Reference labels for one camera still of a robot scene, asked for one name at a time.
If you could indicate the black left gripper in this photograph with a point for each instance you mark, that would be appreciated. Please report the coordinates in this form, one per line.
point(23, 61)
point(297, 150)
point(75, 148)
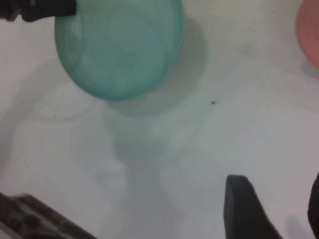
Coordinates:
point(10, 8)

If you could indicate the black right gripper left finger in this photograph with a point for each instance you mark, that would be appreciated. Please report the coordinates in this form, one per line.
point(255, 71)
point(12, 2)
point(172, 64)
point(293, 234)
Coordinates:
point(243, 214)

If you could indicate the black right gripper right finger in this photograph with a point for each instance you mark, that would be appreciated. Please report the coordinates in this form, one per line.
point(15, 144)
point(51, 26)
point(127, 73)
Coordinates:
point(314, 211)

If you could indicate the green round plate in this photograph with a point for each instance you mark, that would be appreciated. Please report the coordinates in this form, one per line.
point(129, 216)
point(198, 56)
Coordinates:
point(119, 49)

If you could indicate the grey black robot arm base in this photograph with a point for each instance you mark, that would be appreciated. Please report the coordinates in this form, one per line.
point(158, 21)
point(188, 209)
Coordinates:
point(32, 219)

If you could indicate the pink round plate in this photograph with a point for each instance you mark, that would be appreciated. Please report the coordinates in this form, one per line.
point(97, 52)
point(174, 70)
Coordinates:
point(310, 32)

